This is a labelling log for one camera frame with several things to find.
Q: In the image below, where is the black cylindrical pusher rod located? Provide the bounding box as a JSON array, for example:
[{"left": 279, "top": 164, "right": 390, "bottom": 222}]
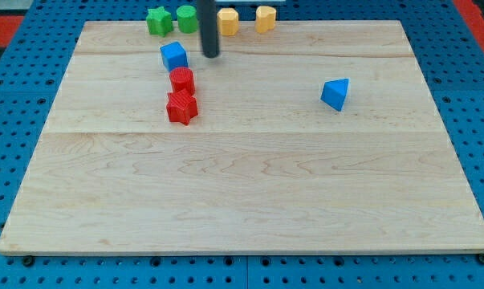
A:
[{"left": 197, "top": 0, "right": 220, "bottom": 59}]

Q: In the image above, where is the green star block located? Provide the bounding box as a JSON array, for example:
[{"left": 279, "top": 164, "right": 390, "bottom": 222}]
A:
[{"left": 146, "top": 6, "right": 173, "bottom": 37}]

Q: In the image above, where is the yellow heart block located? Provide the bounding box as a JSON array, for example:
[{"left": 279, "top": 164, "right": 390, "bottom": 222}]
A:
[{"left": 255, "top": 6, "right": 277, "bottom": 34}]

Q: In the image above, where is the blue cube block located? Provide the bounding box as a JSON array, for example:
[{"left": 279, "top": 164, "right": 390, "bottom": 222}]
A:
[{"left": 160, "top": 42, "right": 189, "bottom": 72}]

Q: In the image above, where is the yellow hexagon block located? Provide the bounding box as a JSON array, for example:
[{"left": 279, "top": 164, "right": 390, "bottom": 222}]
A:
[{"left": 217, "top": 8, "right": 239, "bottom": 36}]

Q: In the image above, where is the blue triangle block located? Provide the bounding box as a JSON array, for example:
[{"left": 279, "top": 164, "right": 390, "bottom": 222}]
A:
[{"left": 320, "top": 79, "right": 350, "bottom": 112}]

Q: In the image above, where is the red star block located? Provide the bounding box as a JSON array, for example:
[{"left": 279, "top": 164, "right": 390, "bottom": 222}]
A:
[{"left": 166, "top": 89, "right": 198, "bottom": 125}]

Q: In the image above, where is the red cylinder block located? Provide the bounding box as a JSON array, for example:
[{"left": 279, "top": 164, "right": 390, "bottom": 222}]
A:
[{"left": 169, "top": 67, "right": 195, "bottom": 96}]

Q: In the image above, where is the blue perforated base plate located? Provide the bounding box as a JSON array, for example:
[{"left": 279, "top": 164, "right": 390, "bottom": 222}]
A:
[{"left": 0, "top": 0, "right": 484, "bottom": 288}]

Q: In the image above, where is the green cylinder block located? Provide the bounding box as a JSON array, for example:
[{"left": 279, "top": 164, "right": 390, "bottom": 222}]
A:
[{"left": 176, "top": 5, "right": 198, "bottom": 34}]

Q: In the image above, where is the light wooden board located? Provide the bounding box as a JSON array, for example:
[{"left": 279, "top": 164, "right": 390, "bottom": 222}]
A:
[{"left": 0, "top": 20, "right": 484, "bottom": 256}]

